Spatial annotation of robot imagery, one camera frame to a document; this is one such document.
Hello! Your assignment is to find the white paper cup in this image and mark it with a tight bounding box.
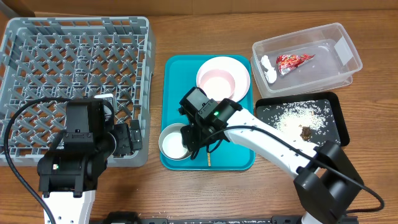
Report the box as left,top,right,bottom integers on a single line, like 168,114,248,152
162,132,188,159

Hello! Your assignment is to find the pink bowl with rice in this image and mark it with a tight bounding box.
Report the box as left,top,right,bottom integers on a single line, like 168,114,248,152
197,69,236,101

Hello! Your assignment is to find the white tissue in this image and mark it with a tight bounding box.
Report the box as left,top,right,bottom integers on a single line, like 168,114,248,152
261,55,277,84

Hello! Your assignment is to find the red snack wrapper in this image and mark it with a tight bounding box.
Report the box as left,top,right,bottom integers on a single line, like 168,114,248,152
276,54,315,76

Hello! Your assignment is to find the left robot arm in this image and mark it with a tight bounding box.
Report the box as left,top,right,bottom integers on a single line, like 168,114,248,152
37,98,142,223

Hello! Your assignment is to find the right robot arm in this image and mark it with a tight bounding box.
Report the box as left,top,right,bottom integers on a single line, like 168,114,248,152
179,97,364,223

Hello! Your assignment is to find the grey dishwasher rack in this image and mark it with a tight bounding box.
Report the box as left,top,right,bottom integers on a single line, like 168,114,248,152
1,16,156,167

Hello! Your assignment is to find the grey bowl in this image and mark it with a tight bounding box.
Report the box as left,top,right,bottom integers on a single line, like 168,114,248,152
159,123,192,161

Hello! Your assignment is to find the wooden chopstick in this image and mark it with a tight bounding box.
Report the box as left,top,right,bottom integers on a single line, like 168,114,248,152
206,152,211,167

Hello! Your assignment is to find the teal plastic tray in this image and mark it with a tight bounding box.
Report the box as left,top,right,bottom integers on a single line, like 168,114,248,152
160,55,256,171

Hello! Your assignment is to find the white round plate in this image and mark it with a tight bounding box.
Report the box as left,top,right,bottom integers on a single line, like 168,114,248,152
196,56,251,102

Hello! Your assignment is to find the spilled white rice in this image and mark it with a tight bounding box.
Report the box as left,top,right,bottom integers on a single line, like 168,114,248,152
257,100,341,145

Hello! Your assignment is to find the black plastic tray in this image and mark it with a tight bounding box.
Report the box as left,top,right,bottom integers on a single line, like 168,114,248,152
256,91,350,147

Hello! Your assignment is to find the clear plastic bin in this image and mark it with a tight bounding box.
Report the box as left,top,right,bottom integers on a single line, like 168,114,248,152
251,23,363,98

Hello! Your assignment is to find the black rail at bottom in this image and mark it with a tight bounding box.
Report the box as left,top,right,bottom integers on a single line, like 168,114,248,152
102,211,304,224

